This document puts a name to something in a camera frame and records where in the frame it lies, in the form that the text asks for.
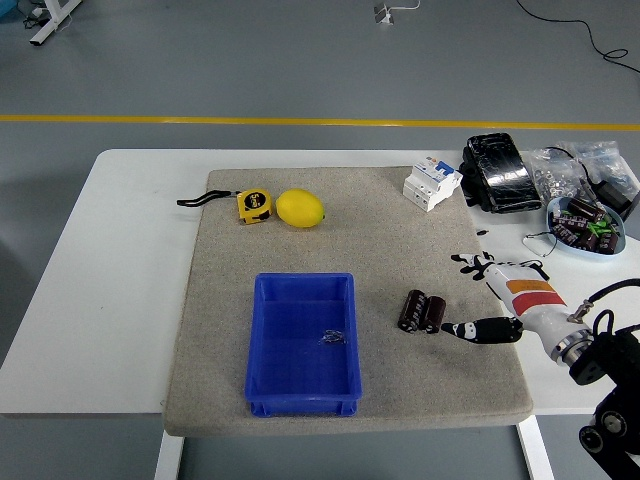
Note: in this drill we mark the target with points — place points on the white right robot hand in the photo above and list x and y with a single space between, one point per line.
530 305

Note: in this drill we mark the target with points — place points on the dark brown cylindrical battery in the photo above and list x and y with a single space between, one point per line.
412 310
434 312

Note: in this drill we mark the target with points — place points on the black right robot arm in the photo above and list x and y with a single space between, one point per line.
610 350

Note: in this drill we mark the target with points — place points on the large dark battery in bowl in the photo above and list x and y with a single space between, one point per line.
586 210

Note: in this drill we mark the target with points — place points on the blue plastic box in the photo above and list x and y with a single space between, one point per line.
280 350

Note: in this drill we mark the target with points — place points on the light blue bowl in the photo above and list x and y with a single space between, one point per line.
617 250

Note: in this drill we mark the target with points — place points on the clear bag of metal nuts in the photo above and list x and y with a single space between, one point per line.
555 175

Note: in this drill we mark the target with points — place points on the black plastic-wrapped device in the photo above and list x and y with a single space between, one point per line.
502 172

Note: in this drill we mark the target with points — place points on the black power adapter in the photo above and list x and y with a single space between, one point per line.
612 195

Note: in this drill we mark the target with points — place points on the white table leg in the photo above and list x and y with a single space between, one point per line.
167 457
535 450

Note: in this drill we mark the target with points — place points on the grey-brown mat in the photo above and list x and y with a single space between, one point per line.
400 240

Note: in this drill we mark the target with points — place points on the white circuit breaker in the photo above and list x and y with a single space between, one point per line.
430 182

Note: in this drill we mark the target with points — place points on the clear bag of small parts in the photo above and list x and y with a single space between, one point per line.
607 160

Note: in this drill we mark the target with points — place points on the small black clip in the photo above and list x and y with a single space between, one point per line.
332 338

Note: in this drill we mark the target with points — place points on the yellow lemon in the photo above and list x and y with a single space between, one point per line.
300 208

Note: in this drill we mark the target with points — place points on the yellow tape measure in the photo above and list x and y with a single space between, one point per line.
255 205

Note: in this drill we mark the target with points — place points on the white furniture frame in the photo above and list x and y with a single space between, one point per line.
50 25

